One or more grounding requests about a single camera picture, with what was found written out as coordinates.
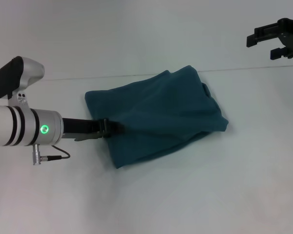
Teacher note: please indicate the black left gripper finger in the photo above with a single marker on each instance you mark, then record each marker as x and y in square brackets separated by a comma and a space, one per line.
[112, 128]

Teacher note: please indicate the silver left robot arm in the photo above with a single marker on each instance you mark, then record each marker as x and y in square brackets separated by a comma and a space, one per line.
[17, 114]

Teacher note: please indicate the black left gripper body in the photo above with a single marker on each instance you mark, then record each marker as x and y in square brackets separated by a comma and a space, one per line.
[81, 128]

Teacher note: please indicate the teal blue t-shirt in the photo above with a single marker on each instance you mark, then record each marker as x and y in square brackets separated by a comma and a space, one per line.
[156, 117]

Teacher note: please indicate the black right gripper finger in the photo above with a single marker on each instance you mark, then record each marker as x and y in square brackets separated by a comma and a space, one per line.
[263, 34]
[279, 53]

